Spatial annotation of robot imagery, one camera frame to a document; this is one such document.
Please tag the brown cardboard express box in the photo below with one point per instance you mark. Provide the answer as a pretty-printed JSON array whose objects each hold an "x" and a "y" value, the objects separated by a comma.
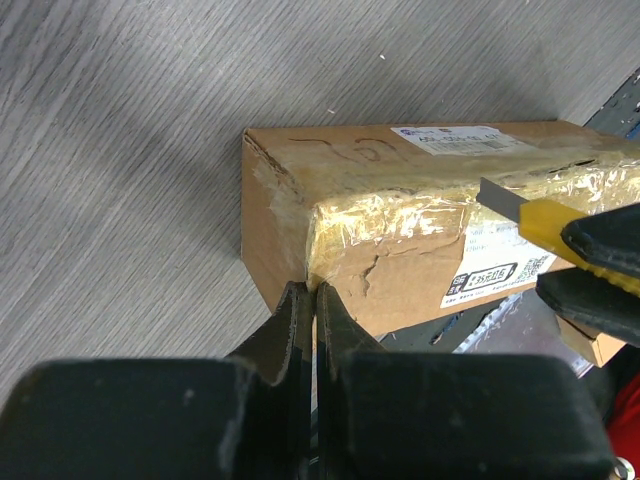
[{"x": 388, "y": 214}]

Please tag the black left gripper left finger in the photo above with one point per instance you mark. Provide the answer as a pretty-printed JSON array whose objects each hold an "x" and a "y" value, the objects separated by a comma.
[{"x": 243, "y": 416}]

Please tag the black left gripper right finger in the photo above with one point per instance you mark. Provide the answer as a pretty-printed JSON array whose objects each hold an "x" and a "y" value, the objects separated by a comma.
[{"x": 398, "y": 415}]

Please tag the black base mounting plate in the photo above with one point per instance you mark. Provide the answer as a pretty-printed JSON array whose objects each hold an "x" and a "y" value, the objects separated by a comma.
[{"x": 619, "y": 116}]

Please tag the white slotted cable duct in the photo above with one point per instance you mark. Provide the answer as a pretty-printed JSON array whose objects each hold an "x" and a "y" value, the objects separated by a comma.
[{"x": 490, "y": 322}]

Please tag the small cardboard box outside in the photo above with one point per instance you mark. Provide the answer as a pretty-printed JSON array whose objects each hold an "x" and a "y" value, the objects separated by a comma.
[{"x": 595, "y": 346}]

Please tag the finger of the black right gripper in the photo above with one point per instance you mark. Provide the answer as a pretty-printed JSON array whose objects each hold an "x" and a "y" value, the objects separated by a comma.
[
  {"x": 582, "y": 297},
  {"x": 608, "y": 239}
]

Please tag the yellow utility knife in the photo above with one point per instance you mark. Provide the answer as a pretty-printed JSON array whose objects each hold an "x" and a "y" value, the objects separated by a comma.
[{"x": 541, "y": 222}]

